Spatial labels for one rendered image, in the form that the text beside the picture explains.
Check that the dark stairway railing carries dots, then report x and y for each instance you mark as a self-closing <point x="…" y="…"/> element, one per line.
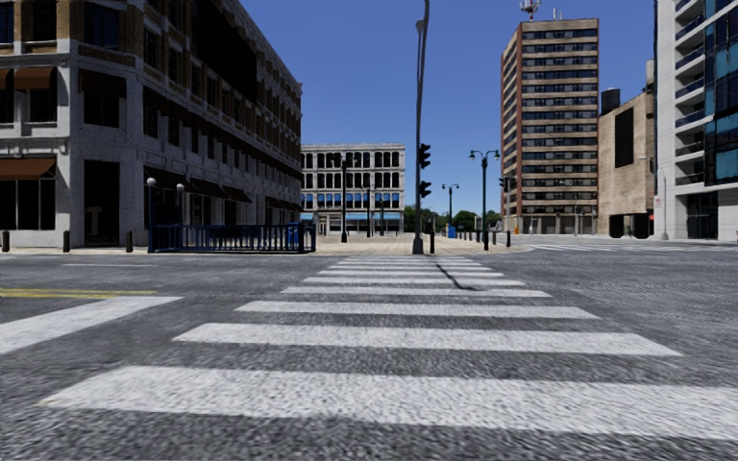
<point x="230" y="237"/>

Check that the pale arched-window building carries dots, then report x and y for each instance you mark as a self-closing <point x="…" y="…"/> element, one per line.
<point x="380" y="173"/>

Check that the grey stone and brick building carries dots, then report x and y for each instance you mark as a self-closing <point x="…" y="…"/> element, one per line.
<point x="173" y="115"/>

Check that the grey pole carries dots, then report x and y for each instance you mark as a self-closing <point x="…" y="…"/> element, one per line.
<point x="368" y="213"/>

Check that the tan concrete building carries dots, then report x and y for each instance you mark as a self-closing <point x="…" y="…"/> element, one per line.
<point x="625" y="173"/>

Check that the grey street lamp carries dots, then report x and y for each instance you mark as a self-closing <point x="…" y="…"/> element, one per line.
<point x="450" y="204"/>
<point x="484" y="196"/>

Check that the traffic light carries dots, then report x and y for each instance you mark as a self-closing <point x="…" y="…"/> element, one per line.
<point x="418" y="173"/>
<point x="343" y="201"/>
<point x="507" y="201"/>

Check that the trees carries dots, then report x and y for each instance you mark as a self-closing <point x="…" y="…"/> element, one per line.
<point x="464" y="219"/>

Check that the white and glass building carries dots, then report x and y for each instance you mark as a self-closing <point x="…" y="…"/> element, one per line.
<point x="692" y="115"/>

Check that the tan striped tower building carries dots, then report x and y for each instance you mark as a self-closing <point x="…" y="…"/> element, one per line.
<point x="553" y="115"/>

